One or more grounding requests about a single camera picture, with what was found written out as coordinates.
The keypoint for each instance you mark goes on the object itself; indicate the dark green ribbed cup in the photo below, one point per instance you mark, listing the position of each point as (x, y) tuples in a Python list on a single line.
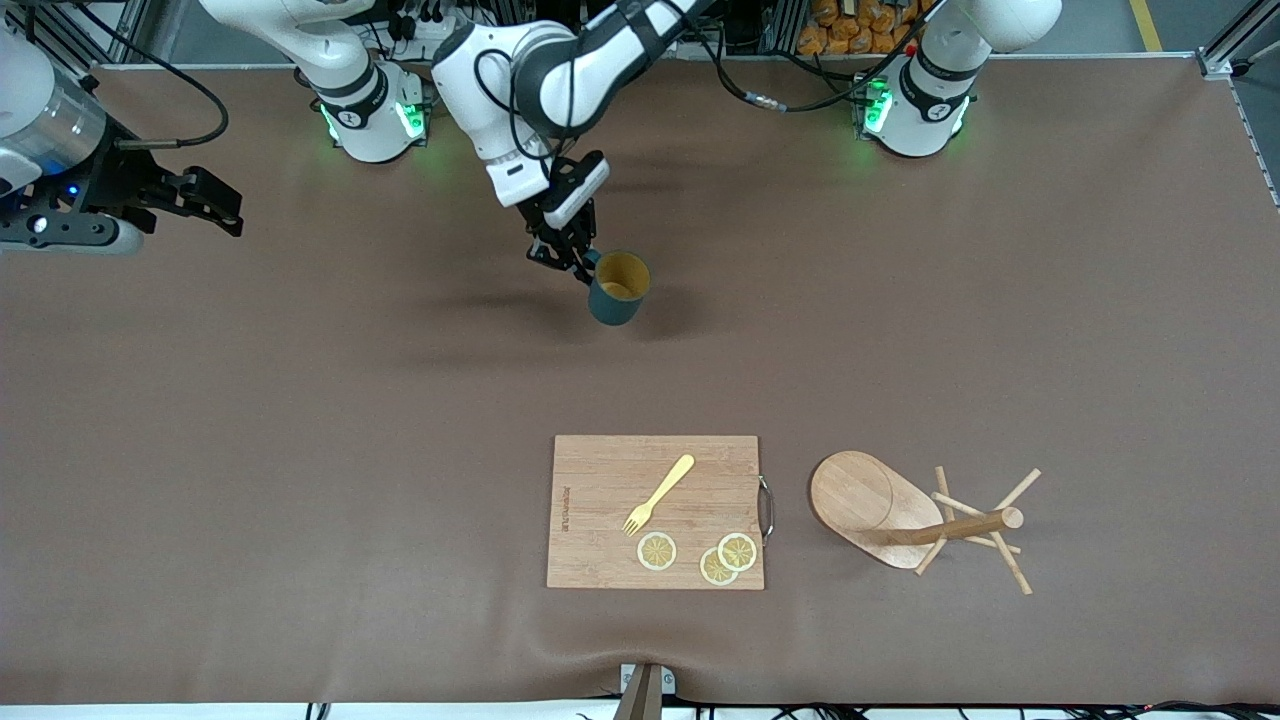
[(615, 308)]

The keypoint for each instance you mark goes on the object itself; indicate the orange snack bag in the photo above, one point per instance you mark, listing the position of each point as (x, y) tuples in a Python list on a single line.
[(860, 25)]

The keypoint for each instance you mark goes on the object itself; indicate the wooden mug tree rack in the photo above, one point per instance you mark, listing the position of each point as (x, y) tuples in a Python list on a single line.
[(855, 495)]

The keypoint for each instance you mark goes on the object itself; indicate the aluminium frame profile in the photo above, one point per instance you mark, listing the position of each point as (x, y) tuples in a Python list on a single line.
[(140, 30), (1225, 55)]

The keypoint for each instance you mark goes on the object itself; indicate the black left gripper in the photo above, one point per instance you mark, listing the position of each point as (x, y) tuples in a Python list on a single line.
[(556, 222)]

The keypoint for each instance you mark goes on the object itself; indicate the yellow plastic fork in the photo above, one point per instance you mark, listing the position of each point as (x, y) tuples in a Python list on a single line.
[(665, 490)]

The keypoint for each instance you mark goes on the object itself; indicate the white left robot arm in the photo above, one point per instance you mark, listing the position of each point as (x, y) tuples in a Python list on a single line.
[(480, 90)]

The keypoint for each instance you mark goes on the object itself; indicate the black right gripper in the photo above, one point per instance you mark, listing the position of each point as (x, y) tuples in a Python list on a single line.
[(92, 182)]

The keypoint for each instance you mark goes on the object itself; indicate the lemon slice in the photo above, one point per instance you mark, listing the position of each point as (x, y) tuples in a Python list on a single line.
[(712, 572), (738, 551), (656, 551)]

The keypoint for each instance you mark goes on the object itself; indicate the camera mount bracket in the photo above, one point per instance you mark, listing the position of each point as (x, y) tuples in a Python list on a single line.
[(645, 690)]

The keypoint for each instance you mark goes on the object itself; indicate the white power strip with plugs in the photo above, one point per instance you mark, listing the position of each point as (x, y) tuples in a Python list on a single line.
[(440, 40)]

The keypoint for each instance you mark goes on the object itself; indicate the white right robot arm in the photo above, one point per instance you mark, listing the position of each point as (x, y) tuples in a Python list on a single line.
[(360, 110)]

